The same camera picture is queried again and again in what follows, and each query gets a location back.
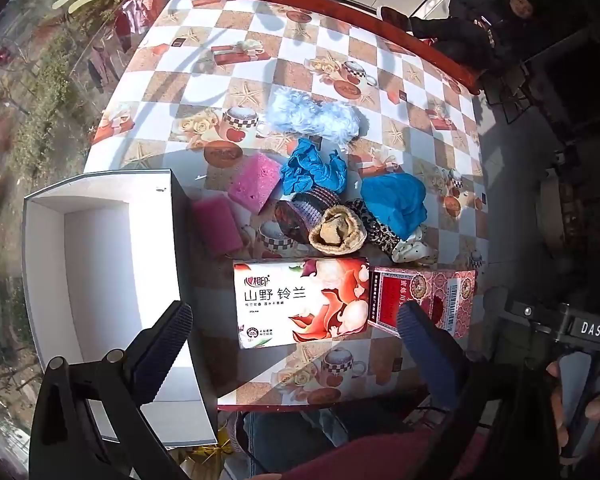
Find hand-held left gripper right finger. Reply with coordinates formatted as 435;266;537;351
396;301;556;480

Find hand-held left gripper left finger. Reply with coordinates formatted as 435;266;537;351
28;300;195;480

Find white polka dot scrunchie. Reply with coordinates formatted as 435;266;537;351
391;227;438;266

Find white cardboard box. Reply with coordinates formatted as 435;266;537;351
22;170;219;447

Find smooth blue cloth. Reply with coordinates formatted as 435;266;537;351
360;174;427;241

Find light pink sponge with holes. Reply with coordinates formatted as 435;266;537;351
228;154;284;213

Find person's right hand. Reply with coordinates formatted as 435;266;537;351
545;360;600;448

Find red patterned carton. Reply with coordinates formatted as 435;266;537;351
367;266;477;337

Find yellow pleated item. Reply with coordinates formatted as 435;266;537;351
180;442;241;480

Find leopard print scrunchie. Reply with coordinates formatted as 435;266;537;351
347;199;403;260

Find person's red garment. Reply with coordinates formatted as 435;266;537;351
325;427;486;480

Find floral tissue box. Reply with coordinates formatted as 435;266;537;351
232;257;372;350

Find beige knit rolled sock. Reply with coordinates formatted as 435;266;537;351
308;205;367;257

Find dark pink sponge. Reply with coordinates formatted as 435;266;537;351
191;195;244;257

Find person's blue jeans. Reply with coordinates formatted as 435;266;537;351
240;405;353;458

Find dark striped rolled sock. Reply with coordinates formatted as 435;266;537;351
274;186;342;246

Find black chair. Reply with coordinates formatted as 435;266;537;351
482;62;538;126

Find fluffy light blue cloth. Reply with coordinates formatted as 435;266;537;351
266;87;367;140

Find checkered printed tablecloth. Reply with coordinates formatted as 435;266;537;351
82;0;491;408

